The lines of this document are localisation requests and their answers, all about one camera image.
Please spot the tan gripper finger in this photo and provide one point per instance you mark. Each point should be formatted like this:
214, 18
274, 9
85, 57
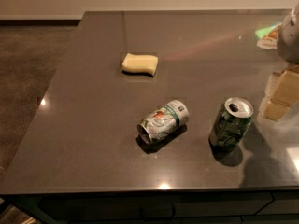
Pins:
272, 111
283, 88

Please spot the white green 7up can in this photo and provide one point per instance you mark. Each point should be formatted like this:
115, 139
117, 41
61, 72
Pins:
156, 126

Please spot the dark green soda can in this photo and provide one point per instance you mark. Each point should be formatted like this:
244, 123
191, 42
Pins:
231, 124

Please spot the dark cabinet drawer handle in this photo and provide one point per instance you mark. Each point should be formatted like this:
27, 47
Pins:
158, 213

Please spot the yellow sponge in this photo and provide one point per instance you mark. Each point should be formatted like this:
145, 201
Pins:
140, 64

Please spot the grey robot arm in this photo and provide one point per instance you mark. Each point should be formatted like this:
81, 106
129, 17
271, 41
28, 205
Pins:
284, 38

